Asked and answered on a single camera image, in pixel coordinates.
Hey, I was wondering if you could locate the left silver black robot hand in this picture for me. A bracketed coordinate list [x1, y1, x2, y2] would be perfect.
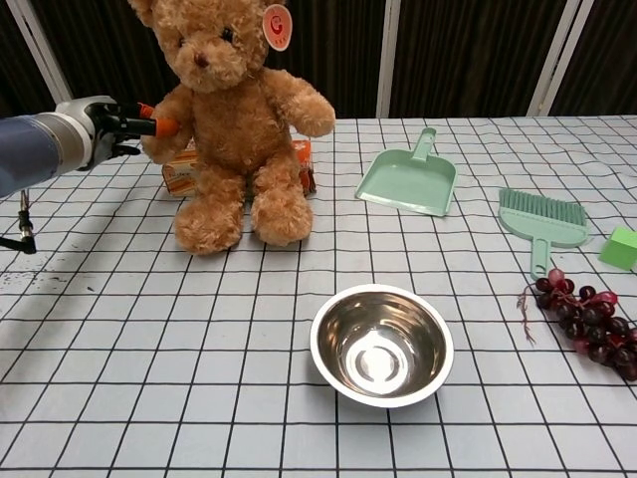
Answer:
[54, 95, 180, 169]

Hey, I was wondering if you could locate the brown plush teddy bear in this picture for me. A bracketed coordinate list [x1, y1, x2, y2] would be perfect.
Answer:
[126, 0, 337, 257]

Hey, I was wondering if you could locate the green hand brush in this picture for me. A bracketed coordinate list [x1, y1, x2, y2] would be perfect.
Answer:
[498, 187, 590, 281]

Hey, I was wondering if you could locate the orange snack box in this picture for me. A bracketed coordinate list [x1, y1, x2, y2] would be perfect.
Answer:
[161, 137, 319, 201]

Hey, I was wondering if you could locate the pink round hang tag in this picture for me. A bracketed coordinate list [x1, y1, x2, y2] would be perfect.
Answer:
[261, 3, 293, 53]

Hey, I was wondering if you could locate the white black checked tablecloth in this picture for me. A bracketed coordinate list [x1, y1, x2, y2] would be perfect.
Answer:
[0, 115, 637, 478]

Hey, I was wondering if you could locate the green plastic dustpan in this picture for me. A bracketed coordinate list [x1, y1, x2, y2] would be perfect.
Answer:
[353, 127, 458, 218]

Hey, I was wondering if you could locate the stainless steel bowl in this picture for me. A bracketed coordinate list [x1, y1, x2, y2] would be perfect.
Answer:
[310, 284, 455, 409]

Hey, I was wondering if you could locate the dark purple grape bunch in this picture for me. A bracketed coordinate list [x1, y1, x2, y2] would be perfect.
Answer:
[517, 268, 637, 382]

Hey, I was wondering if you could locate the green cube block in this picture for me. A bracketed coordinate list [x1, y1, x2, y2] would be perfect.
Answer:
[598, 226, 637, 273]

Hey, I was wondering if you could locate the white screen frame post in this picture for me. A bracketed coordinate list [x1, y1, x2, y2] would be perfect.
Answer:
[375, 0, 402, 120]
[527, 0, 595, 118]
[6, 0, 76, 107]

